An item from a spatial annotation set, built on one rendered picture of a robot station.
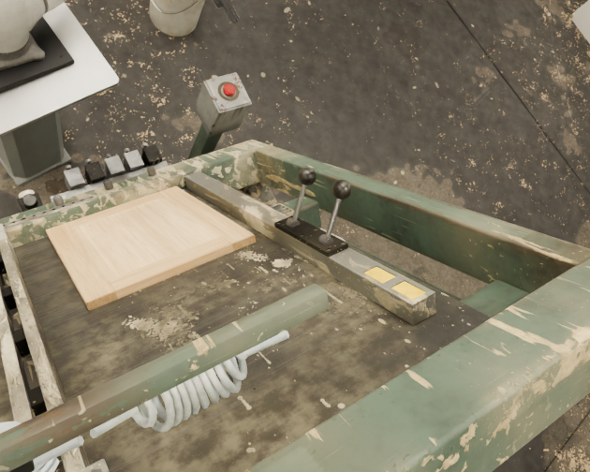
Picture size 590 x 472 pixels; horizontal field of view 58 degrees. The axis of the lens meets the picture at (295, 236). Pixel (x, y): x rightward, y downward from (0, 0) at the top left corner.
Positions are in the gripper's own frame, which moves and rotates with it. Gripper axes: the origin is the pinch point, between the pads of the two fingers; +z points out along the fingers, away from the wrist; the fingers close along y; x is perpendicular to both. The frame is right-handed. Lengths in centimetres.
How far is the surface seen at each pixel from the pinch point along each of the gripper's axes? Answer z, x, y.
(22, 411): 28, -49, -53
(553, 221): 202, 166, 121
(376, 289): 49, -35, -5
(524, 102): 145, 214, 155
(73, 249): 26, 14, -59
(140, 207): 30, 34, -46
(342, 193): 38.0, -18.0, -0.6
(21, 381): 26, -43, -54
